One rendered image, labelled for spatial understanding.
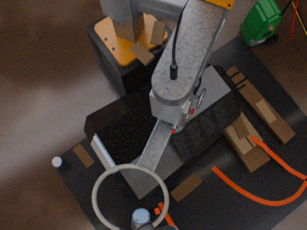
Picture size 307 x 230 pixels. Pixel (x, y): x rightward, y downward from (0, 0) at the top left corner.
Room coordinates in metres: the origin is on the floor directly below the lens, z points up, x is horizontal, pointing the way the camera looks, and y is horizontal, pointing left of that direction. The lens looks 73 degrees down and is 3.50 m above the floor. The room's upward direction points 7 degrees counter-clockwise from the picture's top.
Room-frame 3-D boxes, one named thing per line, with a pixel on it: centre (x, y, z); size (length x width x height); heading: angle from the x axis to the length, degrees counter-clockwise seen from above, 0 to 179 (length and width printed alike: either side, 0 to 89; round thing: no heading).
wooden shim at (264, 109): (0.90, -1.12, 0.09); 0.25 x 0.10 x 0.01; 24
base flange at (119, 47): (1.59, 0.11, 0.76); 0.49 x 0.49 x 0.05; 28
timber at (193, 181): (0.27, -0.21, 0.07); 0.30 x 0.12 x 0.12; 123
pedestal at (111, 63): (1.59, 0.11, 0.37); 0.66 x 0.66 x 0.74; 28
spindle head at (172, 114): (0.79, -0.17, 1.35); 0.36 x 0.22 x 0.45; 149
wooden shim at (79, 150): (0.71, 0.74, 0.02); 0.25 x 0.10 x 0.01; 34
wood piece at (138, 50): (1.34, 0.03, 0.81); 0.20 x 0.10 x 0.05; 36
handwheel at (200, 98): (0.77, -0.29, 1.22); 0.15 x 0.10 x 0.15; 149
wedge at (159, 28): (1.52, -0.12, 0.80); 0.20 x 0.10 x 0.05; 162
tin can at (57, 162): (0.66, 0.99, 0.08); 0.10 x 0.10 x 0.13
